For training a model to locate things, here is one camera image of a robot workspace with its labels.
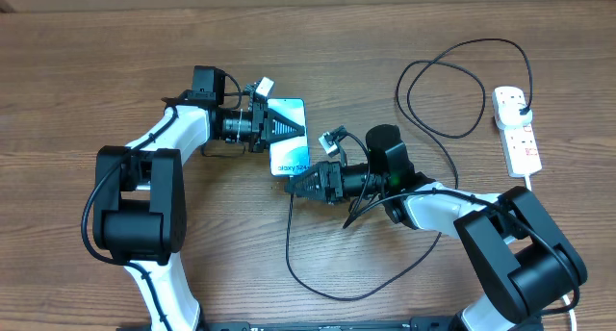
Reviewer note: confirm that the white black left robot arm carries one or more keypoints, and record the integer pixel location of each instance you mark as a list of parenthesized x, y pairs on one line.
[(136, 215)]

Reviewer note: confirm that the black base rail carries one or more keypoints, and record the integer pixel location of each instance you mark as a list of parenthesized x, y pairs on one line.
[(337, 325)]

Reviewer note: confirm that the white power strip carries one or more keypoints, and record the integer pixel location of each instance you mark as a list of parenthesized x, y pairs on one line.
[(519, 145)]

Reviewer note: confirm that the white charger plug adapter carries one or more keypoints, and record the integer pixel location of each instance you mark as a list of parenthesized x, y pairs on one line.
[(509, 115)]

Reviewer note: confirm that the blue Samsung Galaxy smartphone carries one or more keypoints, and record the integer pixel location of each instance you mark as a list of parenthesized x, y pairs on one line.
[(289, 157)]

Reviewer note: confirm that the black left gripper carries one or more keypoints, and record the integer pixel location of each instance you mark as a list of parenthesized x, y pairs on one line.
[(265, 128)]

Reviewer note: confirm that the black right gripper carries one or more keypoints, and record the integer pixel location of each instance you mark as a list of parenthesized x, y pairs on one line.
[(330, 175)]

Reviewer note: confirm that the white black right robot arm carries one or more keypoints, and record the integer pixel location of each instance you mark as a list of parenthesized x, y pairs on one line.
[(525, 265)]

